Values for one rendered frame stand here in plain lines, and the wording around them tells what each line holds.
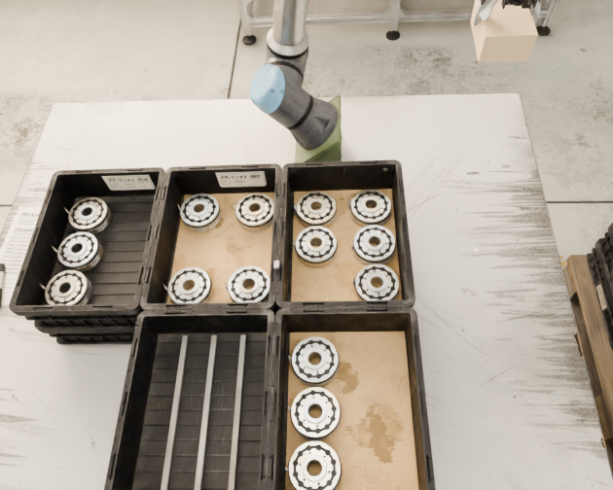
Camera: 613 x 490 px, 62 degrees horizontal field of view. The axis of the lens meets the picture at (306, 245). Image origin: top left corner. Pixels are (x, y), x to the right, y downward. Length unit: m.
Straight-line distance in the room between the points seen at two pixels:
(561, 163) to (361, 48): 1.25
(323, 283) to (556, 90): 2.07
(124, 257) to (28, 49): 2.46
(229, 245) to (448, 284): 0.58
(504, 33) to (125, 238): 1.06
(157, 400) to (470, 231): 0.92
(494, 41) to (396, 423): 0.90
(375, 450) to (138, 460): 0.49
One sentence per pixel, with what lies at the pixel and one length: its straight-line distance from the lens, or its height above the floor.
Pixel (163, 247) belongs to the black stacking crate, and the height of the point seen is 0.89.
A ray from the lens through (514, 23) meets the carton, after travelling 1.42.
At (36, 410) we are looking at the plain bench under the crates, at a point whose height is 0.70.
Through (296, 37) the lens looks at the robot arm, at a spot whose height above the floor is 1.06.
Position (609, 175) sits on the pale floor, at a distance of 2.74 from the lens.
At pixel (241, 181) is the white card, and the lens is 1.36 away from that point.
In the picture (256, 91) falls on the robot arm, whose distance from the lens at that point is 1.45.
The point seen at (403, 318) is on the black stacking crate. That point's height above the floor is 0.90.
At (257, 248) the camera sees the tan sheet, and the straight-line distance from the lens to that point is 1.30.
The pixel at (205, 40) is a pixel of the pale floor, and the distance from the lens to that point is 3.30.
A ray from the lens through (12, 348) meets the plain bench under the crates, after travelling 1.57.
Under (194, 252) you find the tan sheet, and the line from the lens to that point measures 1.33.
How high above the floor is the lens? 1.94
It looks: 59 degrees down
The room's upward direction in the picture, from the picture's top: 7 degrees counter-clockwise
